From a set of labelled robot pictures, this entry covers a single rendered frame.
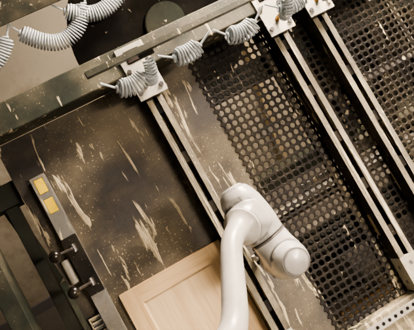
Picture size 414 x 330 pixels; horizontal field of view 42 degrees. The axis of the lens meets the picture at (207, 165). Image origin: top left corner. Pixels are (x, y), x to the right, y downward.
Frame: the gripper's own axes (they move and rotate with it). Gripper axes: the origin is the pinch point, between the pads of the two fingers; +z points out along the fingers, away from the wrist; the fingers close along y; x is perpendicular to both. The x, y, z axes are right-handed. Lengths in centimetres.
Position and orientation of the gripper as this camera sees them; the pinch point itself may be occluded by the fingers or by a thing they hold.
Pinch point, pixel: (257, 256)
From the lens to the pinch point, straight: 177.0
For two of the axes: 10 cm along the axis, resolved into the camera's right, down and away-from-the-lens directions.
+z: -1.4, 1.4, 9.8
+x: -8.7, 4.6, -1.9
